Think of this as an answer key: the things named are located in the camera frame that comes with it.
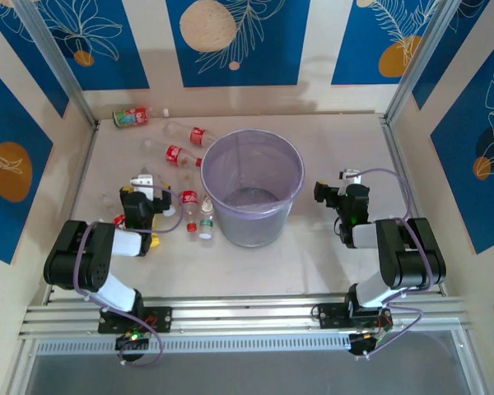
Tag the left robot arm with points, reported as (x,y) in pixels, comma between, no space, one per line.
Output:
(86,263)

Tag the grey acrylic panel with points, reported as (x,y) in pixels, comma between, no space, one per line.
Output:
(247,376)

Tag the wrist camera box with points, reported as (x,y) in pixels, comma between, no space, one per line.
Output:
(348,176)
(142,181)

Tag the bottle with green red label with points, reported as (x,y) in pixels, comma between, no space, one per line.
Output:
(131,116)

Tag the crushed clear bottle red label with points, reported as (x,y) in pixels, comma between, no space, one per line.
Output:
(119,221)

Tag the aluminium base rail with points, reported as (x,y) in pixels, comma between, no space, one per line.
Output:
(247,317)

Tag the aluminium frame post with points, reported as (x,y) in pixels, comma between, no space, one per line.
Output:
(418,61)
(57,61)

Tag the clear bottle green label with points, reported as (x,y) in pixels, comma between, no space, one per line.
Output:
(206,224)

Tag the clear plastic bottle red label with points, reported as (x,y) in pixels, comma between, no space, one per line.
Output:
(173,154)

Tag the aluminium side rail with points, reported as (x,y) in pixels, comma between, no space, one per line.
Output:
(391,140)
(83,164)

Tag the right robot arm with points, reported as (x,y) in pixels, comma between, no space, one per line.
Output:
(411,263)

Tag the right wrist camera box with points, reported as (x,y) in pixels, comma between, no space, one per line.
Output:
(348,176)

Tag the clear bottle red white label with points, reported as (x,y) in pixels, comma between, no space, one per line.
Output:
(195,136)

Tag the clear bottle red label red cap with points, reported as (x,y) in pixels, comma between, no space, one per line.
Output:
(188,198)

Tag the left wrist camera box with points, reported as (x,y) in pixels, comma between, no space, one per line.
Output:
(142,181)

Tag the translucent purple plastic bin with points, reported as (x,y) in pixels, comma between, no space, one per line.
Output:
(251,232)

